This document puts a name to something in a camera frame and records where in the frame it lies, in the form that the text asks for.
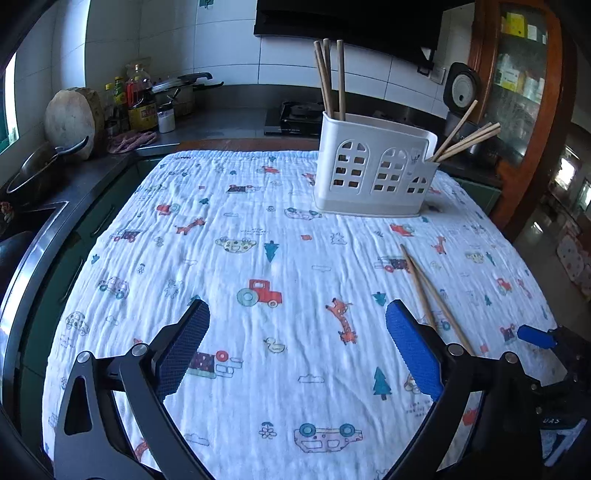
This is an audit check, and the wooden glass cabinet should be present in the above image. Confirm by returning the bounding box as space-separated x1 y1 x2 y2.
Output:
468 1 577 241

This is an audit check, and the black gas stove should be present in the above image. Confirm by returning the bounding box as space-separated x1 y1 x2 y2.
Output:
263 101 324 138

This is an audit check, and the cooking oil bottle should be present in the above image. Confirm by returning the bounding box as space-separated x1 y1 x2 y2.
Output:
126 63 157 132

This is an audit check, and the black range hood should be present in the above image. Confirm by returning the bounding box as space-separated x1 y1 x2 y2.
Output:
252 0 447 52

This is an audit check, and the steel pressure cooker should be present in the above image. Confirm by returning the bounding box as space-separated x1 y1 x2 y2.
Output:
152 72 224 120

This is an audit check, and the white plastic utensil holder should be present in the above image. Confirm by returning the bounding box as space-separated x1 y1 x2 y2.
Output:
315 114 438 217

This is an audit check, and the green cap bottle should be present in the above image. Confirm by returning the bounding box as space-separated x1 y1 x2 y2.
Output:
113 76 129 133

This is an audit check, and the white seasoning jar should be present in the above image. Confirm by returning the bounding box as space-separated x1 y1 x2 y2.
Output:
157 103 176 134

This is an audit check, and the steel sink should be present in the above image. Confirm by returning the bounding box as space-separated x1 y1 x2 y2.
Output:
1 201 69 413

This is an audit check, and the dark brown wooden chopstick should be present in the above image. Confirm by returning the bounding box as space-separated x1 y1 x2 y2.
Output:
322 38 334 118
337 39 346 122
314 40 334 118

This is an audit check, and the black wok pan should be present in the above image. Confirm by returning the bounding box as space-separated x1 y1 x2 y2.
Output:
6 136 89 203

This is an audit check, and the pink rag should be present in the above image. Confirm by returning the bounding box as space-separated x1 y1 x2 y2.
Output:
107 131 157 154

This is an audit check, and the light bamboo chopstick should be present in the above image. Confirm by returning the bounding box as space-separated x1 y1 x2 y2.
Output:
400 244 436 329
430 99 479 162
409 255 475 355
435 126 503 163
434 121 501 160

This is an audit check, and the black rice cooker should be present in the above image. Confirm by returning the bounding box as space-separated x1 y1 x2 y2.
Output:
443 62 482 138

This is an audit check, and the white patterned cloth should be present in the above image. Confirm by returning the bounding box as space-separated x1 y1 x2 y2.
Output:
42 151 564 479

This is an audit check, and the round wooden cutting board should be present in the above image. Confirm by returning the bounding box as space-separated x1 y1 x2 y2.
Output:
44 87 106 161

